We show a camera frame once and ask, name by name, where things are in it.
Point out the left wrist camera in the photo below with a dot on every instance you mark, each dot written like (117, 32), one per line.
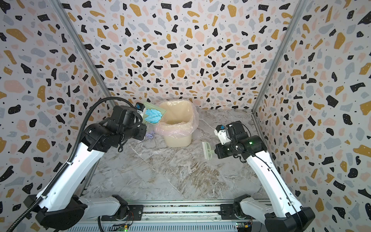
(140, 107)

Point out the right aluminium corner post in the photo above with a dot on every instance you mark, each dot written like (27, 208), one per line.
(281, 50)

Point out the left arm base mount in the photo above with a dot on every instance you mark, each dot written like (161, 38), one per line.
(126, 214)

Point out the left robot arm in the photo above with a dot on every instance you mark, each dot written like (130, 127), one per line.
(57, 206)

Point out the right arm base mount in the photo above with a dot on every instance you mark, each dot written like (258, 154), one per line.
(227, 212)

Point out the cream trash bin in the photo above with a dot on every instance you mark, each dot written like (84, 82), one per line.
(177, 142)

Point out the green hand brush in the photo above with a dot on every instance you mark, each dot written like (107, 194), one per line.
(207, 150)

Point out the teal paper scrap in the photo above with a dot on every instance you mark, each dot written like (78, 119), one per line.
(153, 116)

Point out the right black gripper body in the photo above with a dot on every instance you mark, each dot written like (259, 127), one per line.
(219, 150)

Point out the aluminium corner post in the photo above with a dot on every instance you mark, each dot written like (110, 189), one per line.
(281, 50)
(77, 78)

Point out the purple paper scrap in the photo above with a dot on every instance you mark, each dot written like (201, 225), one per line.
(150, 135)

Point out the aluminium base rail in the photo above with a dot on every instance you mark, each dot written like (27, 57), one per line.
(176, 216)

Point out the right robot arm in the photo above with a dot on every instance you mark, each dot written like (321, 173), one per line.
(285, 213)

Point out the green plastic dustpan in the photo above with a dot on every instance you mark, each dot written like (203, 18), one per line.
(152, 106)

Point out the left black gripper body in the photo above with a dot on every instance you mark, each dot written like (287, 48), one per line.
(138, 132)

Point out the left aluminium corner post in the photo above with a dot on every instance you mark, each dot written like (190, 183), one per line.
(77, 78)

